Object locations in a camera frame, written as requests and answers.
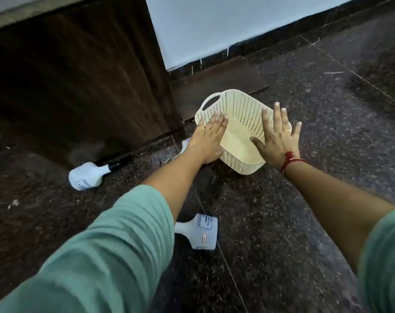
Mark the dark brown wooden cabinet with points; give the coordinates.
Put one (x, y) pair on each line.
(80, 78)

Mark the small white plastic bottle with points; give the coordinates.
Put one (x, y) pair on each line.
(184, 147)

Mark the white labelled plastic bottle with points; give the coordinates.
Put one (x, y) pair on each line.
(200, 233)

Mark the white bottle with black nozzle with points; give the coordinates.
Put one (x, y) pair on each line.
(86, 175)

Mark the person's left hand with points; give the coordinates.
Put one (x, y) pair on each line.
(206, 143)

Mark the person's right middle finger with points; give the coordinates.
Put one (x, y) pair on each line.
(277, 116)

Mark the small paper scrap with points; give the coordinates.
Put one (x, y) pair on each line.
(13, 203)

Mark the person's left little finger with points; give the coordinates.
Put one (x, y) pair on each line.
(201, 124)

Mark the person's right thumb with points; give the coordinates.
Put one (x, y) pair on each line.
(257, 144)

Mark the person's left forearm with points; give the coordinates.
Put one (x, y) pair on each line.
(125, 237)

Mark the cream perforated plastic basket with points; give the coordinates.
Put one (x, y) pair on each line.
(243, 114)

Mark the person's right little finger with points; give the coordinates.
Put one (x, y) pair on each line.
(296, 130)

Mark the person's right forearm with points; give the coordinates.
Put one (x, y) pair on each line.
(341, 208)

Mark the person's left middle finger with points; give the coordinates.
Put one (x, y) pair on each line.
(218, 122)

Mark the red thread wristband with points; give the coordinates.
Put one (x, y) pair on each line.
(290, 159)

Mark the person's right hand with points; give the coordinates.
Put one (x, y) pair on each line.
(277, 146)

